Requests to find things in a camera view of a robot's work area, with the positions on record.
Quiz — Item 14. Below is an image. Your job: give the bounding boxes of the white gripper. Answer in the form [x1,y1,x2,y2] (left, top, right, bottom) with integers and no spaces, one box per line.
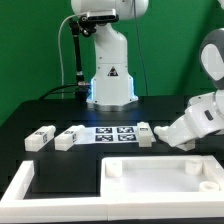
[163,109,201,148]

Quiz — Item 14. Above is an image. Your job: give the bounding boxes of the white desk top tray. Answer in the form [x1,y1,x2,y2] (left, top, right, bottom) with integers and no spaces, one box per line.
[100,155,224,202]

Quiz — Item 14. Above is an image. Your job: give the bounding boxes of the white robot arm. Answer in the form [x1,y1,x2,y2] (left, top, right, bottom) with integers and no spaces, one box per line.
[71,0,224,150]

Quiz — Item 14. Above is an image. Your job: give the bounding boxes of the white fiducial marker sheet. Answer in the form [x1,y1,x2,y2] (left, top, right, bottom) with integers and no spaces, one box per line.
[75,125,157,146]

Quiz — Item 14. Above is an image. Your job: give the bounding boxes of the black camera stand pole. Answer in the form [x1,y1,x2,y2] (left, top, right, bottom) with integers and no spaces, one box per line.
[69,19,90,102]

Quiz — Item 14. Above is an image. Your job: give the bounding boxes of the grey camera on stand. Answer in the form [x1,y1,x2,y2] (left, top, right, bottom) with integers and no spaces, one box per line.
[81,9,118,23]

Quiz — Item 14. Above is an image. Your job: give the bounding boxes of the black cables on table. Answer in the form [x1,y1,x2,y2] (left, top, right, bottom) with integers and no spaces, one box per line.
[39,83,91,101]

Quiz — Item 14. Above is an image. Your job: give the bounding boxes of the white camera cable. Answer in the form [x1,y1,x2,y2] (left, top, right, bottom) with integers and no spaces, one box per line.
[57,12,88,100]

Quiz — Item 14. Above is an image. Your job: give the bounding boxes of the white U-shaped obstacle frame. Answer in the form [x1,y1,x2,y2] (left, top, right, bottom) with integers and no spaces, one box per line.
[0,161,224,224]

